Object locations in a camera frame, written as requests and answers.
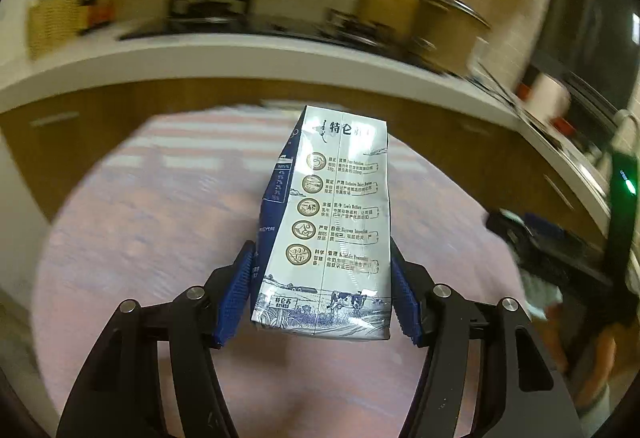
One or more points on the white electric kettle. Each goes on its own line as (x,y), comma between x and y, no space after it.
(550,93)

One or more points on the wooden base cabinets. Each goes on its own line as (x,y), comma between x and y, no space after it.
(150,103)

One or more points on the dark kitchen window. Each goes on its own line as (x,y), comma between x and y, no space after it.
(585,18)

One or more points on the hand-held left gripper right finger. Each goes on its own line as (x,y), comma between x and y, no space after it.
(406,303)

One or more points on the black glass gas stove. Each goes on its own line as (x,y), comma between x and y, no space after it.
(250,26)

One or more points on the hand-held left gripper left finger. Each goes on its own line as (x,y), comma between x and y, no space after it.
(235,298)

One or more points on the red plastic container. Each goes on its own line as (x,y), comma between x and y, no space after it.
(562,124)

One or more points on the pale paper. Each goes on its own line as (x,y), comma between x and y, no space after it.
(540,295)

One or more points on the steel stock pot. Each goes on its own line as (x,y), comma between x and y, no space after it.
(445,38)

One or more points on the person's right hand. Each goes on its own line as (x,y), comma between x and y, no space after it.
(600,368)

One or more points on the yellow woven basket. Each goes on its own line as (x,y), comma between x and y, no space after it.
(55,23)

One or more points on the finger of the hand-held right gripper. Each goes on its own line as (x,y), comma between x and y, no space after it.
(542,220)
(505,225)

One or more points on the blue and white milk carton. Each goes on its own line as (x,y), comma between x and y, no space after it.
(330,218)

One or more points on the steel kitchen faucet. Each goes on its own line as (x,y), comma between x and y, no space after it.
(626,117)

